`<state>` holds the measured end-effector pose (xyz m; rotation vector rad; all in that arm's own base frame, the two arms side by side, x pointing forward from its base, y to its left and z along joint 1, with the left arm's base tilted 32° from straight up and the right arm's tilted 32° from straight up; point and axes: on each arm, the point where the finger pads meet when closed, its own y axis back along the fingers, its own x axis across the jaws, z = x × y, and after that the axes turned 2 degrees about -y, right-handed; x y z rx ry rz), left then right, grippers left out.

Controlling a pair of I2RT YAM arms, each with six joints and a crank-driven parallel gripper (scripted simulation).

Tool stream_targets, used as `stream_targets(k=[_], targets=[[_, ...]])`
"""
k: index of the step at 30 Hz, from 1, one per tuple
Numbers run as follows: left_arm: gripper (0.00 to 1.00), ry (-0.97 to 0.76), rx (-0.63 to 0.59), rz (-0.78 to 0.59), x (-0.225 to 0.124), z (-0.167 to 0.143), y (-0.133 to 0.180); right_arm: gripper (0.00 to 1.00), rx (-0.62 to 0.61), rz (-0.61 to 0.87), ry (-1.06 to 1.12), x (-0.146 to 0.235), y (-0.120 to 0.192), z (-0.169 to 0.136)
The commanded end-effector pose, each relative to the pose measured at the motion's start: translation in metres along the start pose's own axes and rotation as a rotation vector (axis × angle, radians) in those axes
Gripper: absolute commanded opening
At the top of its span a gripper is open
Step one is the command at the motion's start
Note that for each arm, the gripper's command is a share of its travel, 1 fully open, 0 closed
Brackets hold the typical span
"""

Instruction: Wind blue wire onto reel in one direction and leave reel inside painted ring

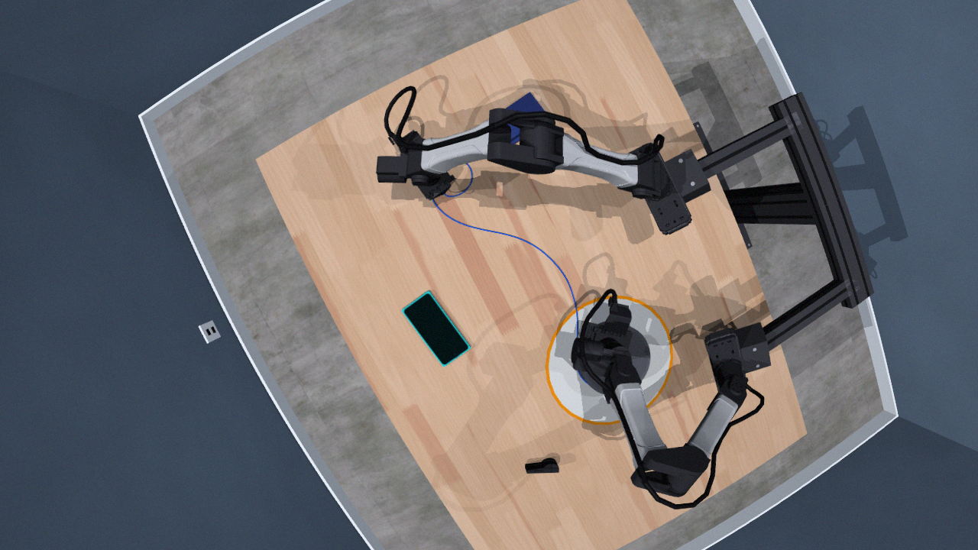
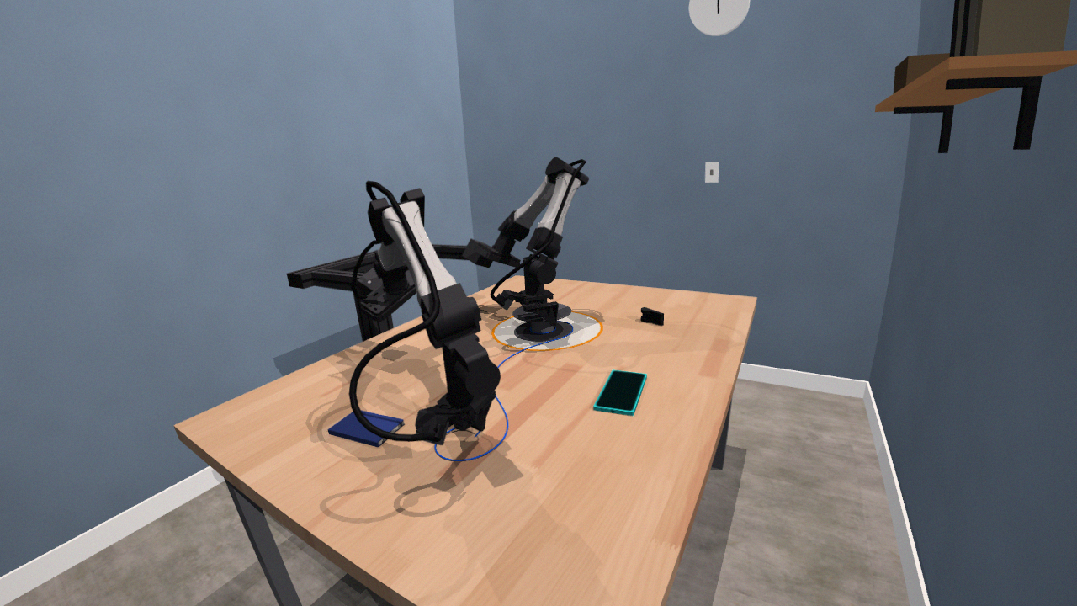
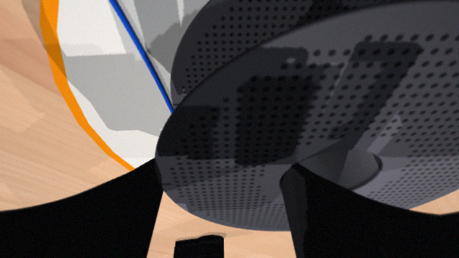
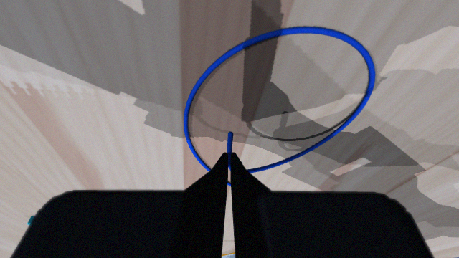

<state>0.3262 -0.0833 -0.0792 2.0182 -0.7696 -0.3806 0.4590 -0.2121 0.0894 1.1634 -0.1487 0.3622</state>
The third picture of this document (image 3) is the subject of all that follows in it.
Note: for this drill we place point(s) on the blue wire loop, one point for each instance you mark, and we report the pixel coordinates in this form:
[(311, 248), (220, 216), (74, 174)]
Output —
[(141, 50)]

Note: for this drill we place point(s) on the orange painted ring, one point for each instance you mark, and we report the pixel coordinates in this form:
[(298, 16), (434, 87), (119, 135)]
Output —
[(48, 28)]

